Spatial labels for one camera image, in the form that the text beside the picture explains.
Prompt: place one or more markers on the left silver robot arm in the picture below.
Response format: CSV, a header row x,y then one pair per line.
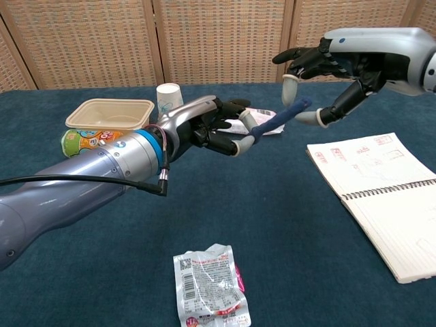
x,y
85,180

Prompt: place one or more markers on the dark blue table cloth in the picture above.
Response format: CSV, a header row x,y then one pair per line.
x,y
238,211

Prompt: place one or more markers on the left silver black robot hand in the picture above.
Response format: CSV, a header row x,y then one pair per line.
x,y
190,119

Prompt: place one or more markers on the crumpled silver spout pouch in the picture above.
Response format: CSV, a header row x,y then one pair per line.
x,y
207,289

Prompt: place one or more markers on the woven bamboo screen panel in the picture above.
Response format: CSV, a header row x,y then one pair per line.
x,y
427,13
12,64
340,20
85,41
221,41

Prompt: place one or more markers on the white paper cup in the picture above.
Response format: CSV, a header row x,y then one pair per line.
x,y
168,98

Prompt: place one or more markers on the open spiral notebook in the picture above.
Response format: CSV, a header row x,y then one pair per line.
x,y
385,194

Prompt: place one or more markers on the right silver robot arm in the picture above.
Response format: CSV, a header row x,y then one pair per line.
x,y
431,71

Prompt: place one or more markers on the beige disposable food tray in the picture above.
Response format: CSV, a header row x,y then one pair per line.
x,y
109,114

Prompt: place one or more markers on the pink white snack packet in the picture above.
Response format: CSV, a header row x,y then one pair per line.
x,y
264,117

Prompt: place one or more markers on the orange green label drink bottle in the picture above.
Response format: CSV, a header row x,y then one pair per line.
x,y
85,141

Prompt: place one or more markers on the dark blue strip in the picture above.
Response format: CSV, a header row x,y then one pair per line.
x,y
279,117

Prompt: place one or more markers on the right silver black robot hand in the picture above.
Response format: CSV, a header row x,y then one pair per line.
x,y
374,54

